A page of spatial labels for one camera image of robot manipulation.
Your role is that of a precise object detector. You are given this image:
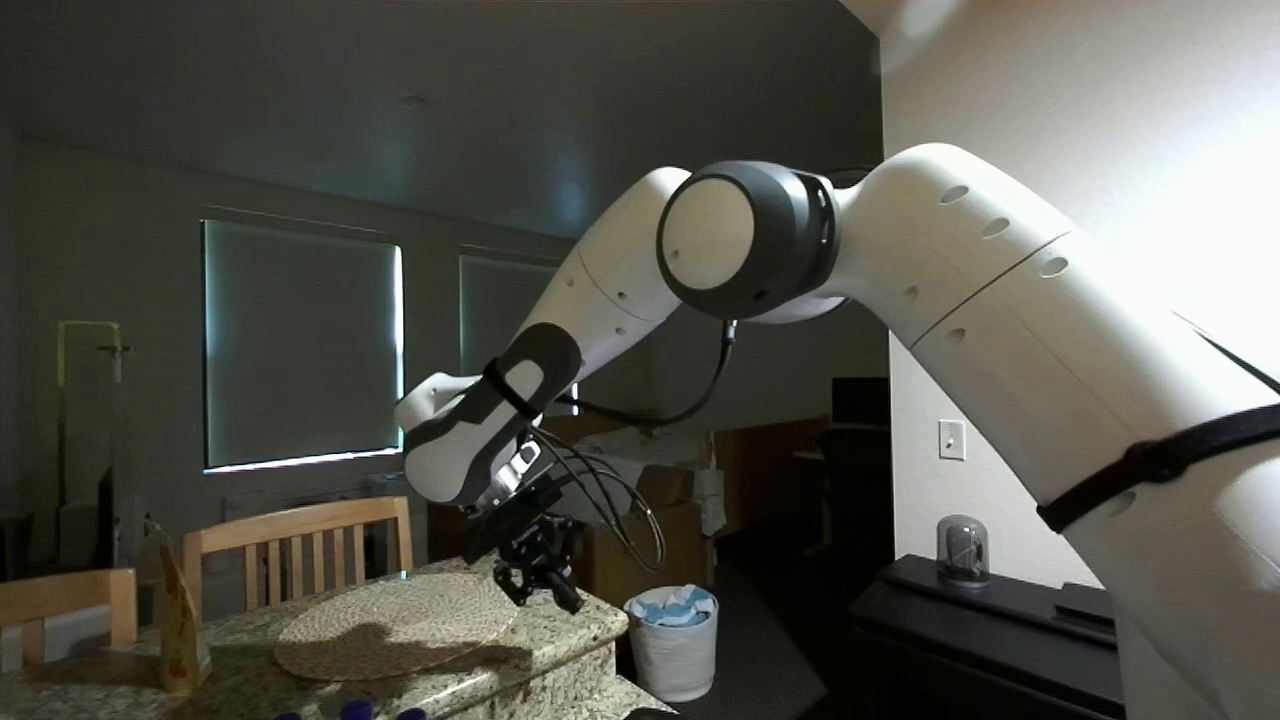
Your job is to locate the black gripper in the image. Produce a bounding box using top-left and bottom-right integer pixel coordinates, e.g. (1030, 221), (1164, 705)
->
(487, 506), (593, 621)

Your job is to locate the white trash bin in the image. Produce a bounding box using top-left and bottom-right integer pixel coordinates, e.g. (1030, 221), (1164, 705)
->
(621, 579), (723, 707)

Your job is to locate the round woven placemat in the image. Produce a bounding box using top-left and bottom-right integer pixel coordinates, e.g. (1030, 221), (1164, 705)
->
(270, 569), (540, 690)

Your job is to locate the wooden slatted chair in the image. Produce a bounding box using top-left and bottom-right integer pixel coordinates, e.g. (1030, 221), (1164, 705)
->
(178, 492), (420, 626)

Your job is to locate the narrow window with blind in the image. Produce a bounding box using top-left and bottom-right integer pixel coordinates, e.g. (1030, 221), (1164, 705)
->
(453, 248), (579, 404)

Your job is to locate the large window with blind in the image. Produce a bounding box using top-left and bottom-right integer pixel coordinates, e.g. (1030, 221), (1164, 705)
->
(197, 218), (413, 481)

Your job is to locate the black low cabinet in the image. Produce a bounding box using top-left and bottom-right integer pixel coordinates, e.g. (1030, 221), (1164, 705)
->
(843, 549), (1129, 720)

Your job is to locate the small wooden chair back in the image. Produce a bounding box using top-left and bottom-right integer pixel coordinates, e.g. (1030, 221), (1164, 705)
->
(0, 564), (146, 673)

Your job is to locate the pale framed door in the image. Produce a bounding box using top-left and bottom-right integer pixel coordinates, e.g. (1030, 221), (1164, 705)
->
(53, 315), (131, 569)

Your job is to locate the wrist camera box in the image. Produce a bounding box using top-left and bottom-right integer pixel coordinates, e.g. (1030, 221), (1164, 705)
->
(475, 435), (553, 511)

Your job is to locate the white wall switch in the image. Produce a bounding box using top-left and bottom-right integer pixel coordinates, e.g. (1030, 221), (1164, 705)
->
(932, 418), (971, 470)

